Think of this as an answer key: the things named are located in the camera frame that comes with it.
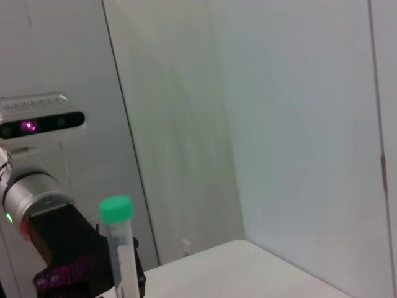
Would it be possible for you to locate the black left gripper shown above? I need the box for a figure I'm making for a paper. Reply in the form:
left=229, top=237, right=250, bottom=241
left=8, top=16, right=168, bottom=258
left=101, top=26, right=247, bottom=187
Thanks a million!
left=27, top=203, right=147, bottom=298

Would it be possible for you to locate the clear test tube green cap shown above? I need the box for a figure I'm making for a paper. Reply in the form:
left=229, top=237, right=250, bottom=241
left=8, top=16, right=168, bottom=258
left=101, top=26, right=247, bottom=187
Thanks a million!
left=99, top=195, right=141, bottom=298

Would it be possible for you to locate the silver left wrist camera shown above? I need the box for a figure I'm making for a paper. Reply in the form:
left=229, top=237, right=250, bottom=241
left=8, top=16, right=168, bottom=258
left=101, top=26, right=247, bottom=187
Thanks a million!
left=0, top=91, right=89, bottom=158

